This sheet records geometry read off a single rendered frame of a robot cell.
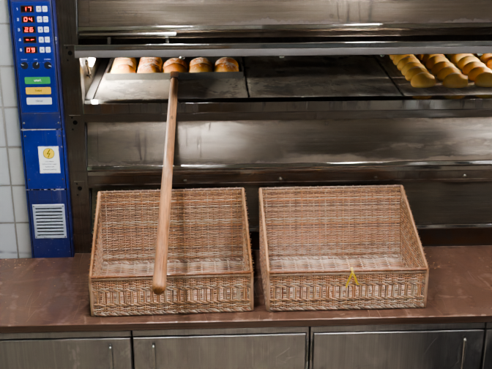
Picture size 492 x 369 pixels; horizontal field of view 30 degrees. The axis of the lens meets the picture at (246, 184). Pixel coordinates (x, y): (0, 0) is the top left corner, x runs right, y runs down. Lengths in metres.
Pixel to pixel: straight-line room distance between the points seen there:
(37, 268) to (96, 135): 0.55
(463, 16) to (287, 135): 0.77
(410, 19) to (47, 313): 1.63
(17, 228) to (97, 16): 0.88
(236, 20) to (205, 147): 0.49
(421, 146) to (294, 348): 0.92
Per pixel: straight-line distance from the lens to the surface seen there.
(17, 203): 3.59
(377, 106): 3.45
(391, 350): 3.24
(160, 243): 2.20
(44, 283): 3.43
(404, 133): 3.51
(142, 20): 3.30
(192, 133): 3.44
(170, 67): 3.72
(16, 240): 3.65
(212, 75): 3.71
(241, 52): 3.19
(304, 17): 3.31
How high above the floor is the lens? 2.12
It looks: 21 degrees down
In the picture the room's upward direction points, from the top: straight up
